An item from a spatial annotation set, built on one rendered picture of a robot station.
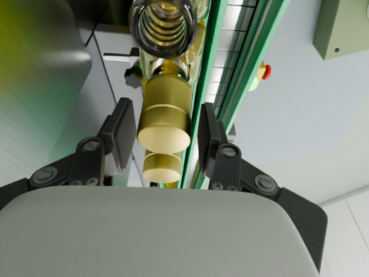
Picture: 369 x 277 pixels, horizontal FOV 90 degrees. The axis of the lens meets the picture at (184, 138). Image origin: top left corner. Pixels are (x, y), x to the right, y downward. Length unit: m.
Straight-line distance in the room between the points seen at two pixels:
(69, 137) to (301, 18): 0.54
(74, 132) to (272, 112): 0.65
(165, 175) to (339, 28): 0.48
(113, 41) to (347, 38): 0.48
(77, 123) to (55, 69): 0.12
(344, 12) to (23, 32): 0.51
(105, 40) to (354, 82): 0.72
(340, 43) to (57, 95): 0.54
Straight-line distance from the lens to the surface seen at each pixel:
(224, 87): 0.46
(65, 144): 0.32
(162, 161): 0.15
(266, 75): 0.57
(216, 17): 0.29
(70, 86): 0.27
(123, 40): 0.41
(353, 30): 0.56
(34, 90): 0.22
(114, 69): 0.45
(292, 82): 0.69
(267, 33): 0.31
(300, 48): 0.62
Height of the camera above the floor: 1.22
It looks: 34 degrees down
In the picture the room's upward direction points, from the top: 179 degrees counter-clockwise
